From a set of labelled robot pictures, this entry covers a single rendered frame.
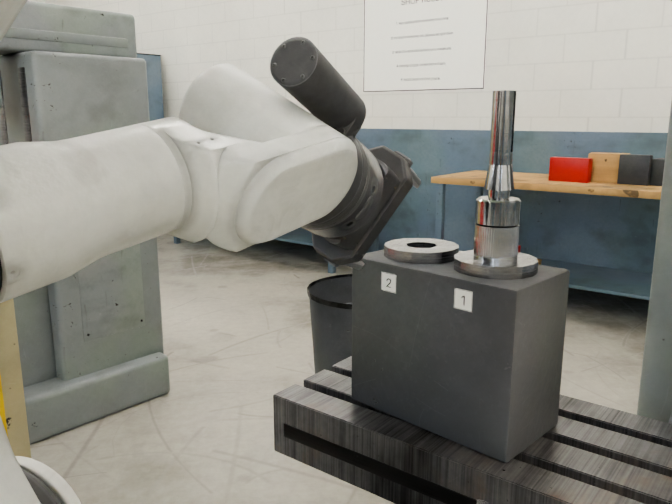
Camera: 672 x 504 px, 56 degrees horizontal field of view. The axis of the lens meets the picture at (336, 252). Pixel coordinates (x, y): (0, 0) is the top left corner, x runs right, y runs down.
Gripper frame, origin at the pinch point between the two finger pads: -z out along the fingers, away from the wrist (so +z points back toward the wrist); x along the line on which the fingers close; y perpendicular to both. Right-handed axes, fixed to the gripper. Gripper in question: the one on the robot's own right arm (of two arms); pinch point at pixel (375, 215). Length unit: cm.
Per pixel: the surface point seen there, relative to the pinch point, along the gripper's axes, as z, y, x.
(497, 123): -2.8, -4.2, 14.9
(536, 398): -12.0, -22.6, -6.3
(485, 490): -7.5, -24.1, -16.5
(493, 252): -6.5, -10.8, 3.9
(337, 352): -166, 49, -52
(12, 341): -66, 94, -84
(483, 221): -5.6, -8.2, 6.0
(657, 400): -52, -36, 1
